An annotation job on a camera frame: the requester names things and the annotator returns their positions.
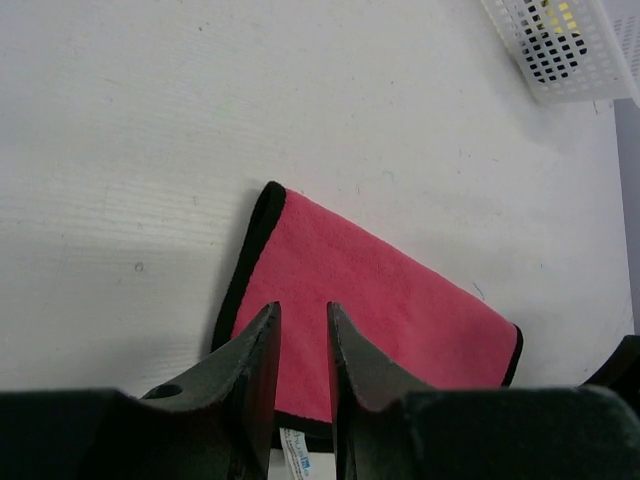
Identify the white plastic basket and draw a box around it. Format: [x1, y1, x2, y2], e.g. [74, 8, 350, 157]
[482, 0, 639, 104]

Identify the grey and yellow towel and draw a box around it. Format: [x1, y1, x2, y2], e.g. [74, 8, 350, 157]
[518, 1, 588, 85]

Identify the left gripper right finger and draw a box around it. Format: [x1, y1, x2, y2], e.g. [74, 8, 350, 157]
[327, 302, 434, 479]

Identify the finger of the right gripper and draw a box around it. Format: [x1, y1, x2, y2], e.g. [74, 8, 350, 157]
[584, 335, 639, 390]

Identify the grey and pink towel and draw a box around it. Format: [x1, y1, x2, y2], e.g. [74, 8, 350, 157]
[212, 181, 524, 453]

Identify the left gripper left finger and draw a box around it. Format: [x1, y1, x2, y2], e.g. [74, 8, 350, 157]
[141, 302, 281, 479]

